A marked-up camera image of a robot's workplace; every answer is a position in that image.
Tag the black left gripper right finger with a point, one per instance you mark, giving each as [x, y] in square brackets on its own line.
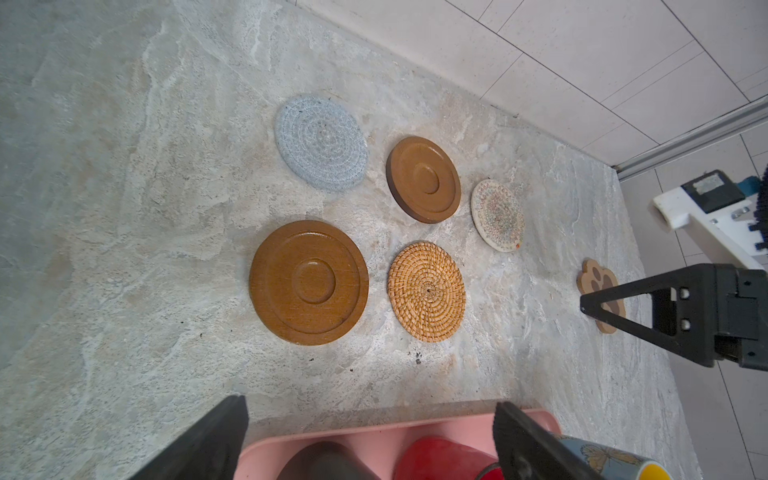
[527, 451]

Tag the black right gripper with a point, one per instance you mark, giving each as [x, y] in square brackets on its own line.
[704, 313]

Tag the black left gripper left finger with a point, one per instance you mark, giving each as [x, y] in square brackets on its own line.
[209, 449]

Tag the cork paw print coaster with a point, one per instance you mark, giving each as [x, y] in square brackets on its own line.
[593, 277]

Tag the woven rattan round coaster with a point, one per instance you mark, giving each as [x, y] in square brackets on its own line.
[427, 292]

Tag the dark wooden round coaster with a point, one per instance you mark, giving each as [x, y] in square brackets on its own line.
[309, 283]

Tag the multicolour woven round coaster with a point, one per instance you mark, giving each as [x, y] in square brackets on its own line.
[497, 216]

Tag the blue-grey woven round coaster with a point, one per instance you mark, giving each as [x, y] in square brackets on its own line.
[321, 142]

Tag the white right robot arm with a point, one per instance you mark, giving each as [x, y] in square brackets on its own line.
[727, 220]

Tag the pink tray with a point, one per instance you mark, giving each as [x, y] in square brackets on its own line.
[379, 447]

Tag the blue mug yellow inside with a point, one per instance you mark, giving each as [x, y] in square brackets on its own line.
[612, 463]

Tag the black mug red inside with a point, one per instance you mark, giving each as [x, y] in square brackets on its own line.
[441, 458]

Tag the black mug rear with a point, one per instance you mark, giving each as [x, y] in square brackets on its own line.
[326, 460]

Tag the metal corner profile right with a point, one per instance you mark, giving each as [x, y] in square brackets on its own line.
[734, 123]

